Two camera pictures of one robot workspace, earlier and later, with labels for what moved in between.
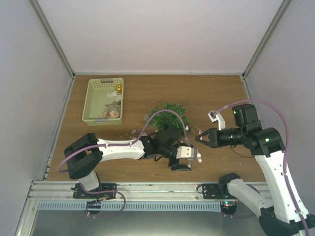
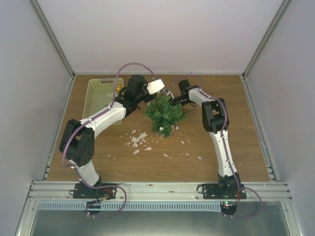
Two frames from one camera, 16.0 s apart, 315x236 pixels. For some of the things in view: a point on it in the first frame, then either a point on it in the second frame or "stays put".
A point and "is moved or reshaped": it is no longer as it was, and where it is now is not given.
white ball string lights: (198, 155) → (162, 129)
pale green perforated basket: (104, 102) stays put
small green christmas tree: (171, 119) is moved or reshaped
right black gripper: (214, 141) → (173, 101)
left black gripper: (175, 165) → (152, 97)
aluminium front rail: (127, 192) stays put
